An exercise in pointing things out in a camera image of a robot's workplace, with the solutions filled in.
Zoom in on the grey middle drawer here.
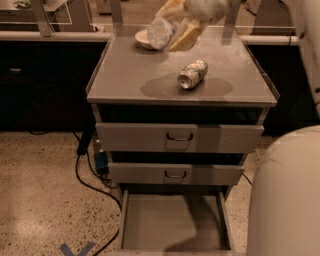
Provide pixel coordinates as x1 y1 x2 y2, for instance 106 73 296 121
108 163 244 185

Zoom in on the blue power box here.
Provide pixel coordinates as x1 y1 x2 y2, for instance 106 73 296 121
93 139 108 175

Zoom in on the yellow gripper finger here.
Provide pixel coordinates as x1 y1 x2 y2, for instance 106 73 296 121
155 0 186 19
167 18 208 52

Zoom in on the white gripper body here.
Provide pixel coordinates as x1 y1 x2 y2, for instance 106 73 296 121
185 0 230 25

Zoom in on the grey top drawer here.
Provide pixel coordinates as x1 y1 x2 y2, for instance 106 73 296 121
96 123 264 153

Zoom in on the black floor cable left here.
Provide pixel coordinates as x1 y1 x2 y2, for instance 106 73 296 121
26 129 123 256

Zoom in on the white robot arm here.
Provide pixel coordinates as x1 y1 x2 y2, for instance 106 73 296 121
156 0 320 256

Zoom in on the white horizontal rail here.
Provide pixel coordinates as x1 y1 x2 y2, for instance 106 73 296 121
0 31 299 46

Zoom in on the grey metal drawer cabinet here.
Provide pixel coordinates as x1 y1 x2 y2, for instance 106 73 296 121
87 26 278 192

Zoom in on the cream ceramic bowl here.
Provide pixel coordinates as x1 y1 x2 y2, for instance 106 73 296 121
135 29 154 50

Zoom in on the grey open bottom drawer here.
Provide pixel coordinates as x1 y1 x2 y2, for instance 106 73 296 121
110 192 246 256

